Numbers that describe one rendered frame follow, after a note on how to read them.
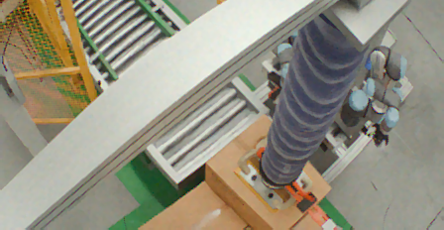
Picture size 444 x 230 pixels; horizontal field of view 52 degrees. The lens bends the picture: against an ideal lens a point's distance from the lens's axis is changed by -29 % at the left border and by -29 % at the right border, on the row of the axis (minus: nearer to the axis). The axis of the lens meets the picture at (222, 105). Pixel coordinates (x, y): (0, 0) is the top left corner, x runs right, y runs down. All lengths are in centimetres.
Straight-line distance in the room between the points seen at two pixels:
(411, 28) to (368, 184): 165
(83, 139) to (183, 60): 23
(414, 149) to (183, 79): 365
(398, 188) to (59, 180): 364
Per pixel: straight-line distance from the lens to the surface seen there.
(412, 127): 459
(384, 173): 435
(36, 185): 100
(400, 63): 279
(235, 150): 319
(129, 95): 101
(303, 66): 176
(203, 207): 351
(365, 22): 134
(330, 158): 403
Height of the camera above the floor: 398
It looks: 68 degrees down
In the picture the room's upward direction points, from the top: 6 degrees clockwise
